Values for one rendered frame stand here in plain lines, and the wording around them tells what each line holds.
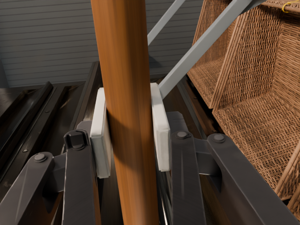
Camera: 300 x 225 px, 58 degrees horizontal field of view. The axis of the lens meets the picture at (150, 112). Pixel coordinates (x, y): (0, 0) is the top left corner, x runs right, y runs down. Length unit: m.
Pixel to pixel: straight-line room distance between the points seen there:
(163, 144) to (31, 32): 3.53
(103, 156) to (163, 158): 0.03
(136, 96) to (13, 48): 3.62
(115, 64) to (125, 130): 0.04
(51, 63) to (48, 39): 0.29
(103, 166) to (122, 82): 0.05
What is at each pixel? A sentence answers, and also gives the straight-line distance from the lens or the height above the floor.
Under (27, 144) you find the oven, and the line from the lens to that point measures 1.26.
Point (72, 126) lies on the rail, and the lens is 1.00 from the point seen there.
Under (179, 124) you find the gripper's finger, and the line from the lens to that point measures 0.17.
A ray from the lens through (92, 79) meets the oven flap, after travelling 1.40.
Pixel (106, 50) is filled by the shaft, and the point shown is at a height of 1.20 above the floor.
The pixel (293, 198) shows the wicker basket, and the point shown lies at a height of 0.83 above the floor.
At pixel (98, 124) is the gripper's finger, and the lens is 0.16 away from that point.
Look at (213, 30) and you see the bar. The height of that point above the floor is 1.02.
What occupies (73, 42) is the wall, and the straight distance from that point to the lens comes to 3.55.
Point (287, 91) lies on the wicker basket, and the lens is 1.20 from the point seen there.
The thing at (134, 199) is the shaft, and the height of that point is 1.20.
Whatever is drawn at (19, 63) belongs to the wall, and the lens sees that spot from 3.78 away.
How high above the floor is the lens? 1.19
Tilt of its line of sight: 3 degrees down
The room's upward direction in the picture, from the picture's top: 96 degrees counter-clockwise
